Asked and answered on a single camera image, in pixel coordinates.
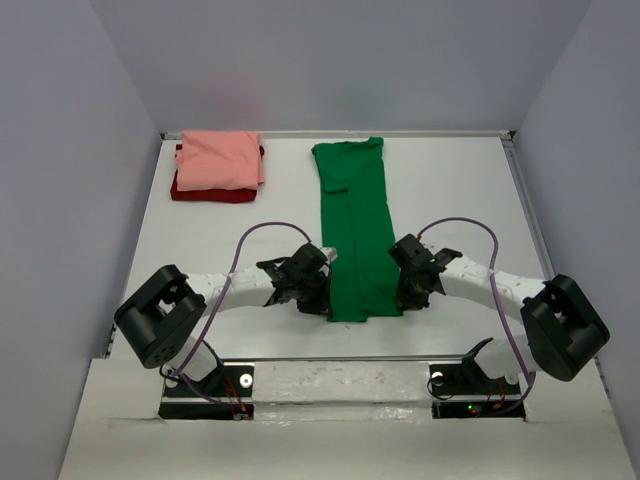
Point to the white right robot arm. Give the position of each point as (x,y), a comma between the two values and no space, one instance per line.
(562,330)

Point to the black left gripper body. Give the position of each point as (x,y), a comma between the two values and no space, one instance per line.
(310,293)

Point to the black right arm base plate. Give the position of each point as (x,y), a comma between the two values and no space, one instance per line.
(458,394)

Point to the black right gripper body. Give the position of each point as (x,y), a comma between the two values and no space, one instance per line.
(409,292)

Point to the pink folded t-shirt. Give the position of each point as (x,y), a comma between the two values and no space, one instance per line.
(226,160)

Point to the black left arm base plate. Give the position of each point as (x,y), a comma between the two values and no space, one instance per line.
(224,395)

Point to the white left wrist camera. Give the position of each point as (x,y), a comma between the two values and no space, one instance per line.
(330,254)

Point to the green t-shirt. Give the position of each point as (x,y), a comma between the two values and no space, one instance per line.
(356,221)

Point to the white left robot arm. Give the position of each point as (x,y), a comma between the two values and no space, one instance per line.
(159,318)

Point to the dark red folded t-shirt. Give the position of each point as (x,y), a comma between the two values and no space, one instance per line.
(214,195)

